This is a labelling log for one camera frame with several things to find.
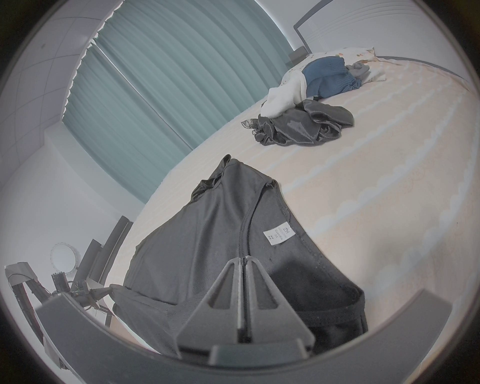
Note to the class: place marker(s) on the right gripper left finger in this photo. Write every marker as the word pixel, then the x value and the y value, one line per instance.
pixel 217 318

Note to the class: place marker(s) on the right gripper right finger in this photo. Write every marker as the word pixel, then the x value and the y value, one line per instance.
pixel 273 318

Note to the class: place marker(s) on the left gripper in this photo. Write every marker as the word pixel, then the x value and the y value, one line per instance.
pixel 84 291

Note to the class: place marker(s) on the black T-shirt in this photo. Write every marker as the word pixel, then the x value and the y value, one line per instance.
pixel 225 225

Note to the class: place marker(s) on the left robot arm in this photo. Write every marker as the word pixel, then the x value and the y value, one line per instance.
pixel 22 272

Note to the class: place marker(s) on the bed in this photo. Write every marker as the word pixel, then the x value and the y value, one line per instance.
pixel 375 168

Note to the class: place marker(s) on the pile of clothes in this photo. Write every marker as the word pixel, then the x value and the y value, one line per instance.
pixel 326 75

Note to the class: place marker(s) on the black dressing table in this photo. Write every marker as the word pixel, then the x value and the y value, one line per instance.
pixel 92 258

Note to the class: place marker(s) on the round white mirror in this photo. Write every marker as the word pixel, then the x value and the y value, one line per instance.
pixel 63 257

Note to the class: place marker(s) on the blue-green curtain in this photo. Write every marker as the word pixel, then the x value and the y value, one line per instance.
pixel 120 131
pixel 195 56

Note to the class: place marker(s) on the black satin garment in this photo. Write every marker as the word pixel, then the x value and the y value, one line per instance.
pixel 300 123

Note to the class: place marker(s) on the grey bedside table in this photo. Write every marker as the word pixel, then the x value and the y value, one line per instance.
pixel 298 56

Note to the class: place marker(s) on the white printed pillow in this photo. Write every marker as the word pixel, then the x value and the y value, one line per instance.
pixel 352 52

